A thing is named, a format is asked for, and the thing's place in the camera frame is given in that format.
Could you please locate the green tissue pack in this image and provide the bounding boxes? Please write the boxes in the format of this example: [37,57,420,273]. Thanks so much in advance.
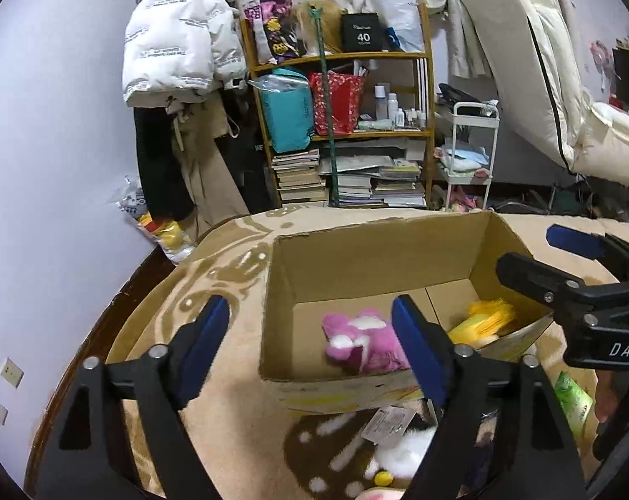
[554,371,595,441]

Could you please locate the white trolley cart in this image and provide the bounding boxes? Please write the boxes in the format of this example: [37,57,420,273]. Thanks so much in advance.
[436,100,500,212]

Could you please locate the plastic bag of toys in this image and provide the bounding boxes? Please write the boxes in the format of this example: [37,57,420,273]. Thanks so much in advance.
[117,177,195,264]

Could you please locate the white duvet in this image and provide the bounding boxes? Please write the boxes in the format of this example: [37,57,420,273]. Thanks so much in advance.
[575,101,629,187]

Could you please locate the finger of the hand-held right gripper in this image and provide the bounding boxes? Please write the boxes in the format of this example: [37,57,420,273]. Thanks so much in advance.
[546,224,629,285]
[496,251,629,320]

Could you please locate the beige hanging coat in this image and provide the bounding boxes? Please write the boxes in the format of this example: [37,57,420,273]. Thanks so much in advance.
[171,94,253,235]

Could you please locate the teal bag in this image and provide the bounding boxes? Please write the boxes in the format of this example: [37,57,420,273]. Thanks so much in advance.
[259,69,315,153]

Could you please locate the person's right hand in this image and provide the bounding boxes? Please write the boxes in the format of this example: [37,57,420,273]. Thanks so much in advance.
[596,370,621,424]

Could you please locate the black bag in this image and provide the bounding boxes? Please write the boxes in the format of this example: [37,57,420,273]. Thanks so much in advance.
[438,83,497,105]

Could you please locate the tan furry plush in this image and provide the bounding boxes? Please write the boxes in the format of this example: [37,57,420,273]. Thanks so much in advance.
[292,0,346,58]

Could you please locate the black hanging garment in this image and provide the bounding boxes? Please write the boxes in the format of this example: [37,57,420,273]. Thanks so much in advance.
[133,96,195,222]

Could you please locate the colourful printed bag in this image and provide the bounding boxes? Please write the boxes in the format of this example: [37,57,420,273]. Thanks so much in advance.
[244,0,299,63]

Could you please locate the white puffer jacket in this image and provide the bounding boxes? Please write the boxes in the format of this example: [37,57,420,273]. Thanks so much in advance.
[123,0,247,110]

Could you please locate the wooden shelf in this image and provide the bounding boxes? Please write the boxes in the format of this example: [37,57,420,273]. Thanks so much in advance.
[240,2,436,209]

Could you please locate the light blue cloth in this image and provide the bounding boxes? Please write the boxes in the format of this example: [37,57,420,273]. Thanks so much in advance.
[434,146,489,175]

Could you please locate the pink white plush roll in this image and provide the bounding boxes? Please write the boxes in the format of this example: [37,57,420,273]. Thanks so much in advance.
[357,487,408,500]

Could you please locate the black box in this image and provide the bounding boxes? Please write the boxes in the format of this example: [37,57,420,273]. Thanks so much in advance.
[340,12,380,53]

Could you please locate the brown cardboard box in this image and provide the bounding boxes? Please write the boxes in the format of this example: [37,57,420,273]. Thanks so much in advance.
[258,211,555,416]

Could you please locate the yellow tissue packet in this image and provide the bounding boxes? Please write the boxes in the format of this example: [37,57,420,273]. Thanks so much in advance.
[447,298,518,350]

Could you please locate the cream mattress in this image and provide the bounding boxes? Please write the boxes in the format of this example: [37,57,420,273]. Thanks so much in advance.
[460,0,599,174]

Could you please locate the red patterned bag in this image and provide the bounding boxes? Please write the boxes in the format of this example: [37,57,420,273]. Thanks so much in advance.
[309,72,366,136]

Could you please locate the white plush toy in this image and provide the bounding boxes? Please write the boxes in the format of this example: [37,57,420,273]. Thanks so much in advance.
[361,409,441,486]

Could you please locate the pink plush toy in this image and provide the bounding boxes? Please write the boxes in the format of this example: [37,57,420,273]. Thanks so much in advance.
[322,308,411,374]

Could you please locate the white plastic bag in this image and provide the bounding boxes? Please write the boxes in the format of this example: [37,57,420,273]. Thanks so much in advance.
[374,0,424,53]

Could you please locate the pile of books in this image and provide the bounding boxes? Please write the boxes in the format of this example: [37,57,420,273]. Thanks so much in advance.
[271,140,428,209]

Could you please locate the green pole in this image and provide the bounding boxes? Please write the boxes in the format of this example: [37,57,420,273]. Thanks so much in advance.
[310,4,341,208]

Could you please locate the pink cloth items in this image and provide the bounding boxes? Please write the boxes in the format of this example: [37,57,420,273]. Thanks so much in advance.
[447,190,484,212]

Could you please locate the group of white bottles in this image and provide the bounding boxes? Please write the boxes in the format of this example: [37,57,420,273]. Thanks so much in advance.
[374,83,430,131]

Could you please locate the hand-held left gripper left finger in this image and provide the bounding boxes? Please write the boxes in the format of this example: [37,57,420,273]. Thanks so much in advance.
[35,294,232,500]

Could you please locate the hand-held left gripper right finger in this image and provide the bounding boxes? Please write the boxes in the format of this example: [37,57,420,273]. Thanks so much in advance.
[391,294,589,500]

